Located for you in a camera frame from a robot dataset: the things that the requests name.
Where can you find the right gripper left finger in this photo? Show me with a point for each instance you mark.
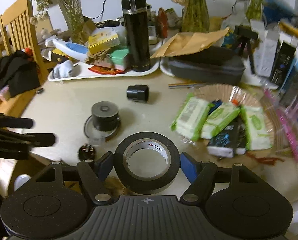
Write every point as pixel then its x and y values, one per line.
pixel 92 175

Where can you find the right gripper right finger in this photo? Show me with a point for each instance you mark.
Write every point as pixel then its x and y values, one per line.
pixel 201 177

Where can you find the black plug adapter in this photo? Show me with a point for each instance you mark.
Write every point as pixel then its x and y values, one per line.
pixel 86 151

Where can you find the clear plastic case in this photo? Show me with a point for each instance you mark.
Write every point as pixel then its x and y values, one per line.
pixel 98 137

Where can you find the white and orange cup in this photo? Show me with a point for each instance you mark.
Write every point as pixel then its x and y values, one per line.
pixel 21 180

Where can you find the black electrical tape roll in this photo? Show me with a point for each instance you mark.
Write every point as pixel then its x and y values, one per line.
pixel 146 162

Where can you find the black round case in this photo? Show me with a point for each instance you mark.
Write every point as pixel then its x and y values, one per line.
pixel 105 116

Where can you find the open cardboard box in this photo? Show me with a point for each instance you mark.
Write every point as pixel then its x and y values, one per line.
pixel 24 170

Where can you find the black white tissue pack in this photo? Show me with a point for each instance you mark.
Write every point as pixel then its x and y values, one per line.
pixel 230 141

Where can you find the green wet wipes pack left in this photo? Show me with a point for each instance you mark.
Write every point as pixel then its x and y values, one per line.
pixel 191 117

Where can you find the green wet wipes pack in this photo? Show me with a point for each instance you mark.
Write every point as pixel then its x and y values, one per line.
pixel 219 119
pixel 191 117
pixel 255 128

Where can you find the green wet wipes pack middle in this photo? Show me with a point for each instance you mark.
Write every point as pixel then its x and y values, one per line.
pixel 219 119

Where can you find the small black cap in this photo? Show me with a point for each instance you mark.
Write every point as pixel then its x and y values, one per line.
pixel 40 91

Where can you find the green wet wipes pack right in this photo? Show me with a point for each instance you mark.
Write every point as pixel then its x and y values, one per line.
pixel 255 128

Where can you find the black cloth on chair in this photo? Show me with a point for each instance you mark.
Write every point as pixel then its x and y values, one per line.
pixel 19 73

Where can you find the woven paper plate basket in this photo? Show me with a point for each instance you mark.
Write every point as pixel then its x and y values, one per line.
pixel 247 97

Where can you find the light blue sock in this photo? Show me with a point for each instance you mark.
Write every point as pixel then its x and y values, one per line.
pixel 63 70

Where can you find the black cylindrical adapter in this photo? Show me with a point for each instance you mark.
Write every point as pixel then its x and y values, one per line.
pixel 138 93

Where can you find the white serving tray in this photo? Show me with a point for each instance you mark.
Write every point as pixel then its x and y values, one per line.
pixel 85 71

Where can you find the red packet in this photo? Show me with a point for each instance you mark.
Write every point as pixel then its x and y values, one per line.
pixel 105 71

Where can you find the wooden chair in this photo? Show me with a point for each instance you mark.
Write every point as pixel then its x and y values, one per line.
pixel 19 33

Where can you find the black zipper hard case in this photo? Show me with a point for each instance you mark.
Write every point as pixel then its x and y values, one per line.
pixel 212 65

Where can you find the white blue lotion bottle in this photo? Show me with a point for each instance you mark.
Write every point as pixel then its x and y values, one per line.
pixel 74 50

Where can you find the green white box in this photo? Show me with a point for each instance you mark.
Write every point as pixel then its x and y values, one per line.
pixel 119 58

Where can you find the yellow box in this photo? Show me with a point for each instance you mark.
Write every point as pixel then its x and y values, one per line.
pixel 106 38

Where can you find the brown paper envelope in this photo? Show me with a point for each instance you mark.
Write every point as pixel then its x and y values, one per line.
pixel 189 43

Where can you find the black product box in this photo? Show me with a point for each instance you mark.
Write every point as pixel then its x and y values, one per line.
pixel 282 63

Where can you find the glass vase with stems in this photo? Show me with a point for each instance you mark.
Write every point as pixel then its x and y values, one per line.
pixel 72 12

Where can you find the black thermos bottle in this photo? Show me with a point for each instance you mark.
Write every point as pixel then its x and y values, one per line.
pixel 136 25

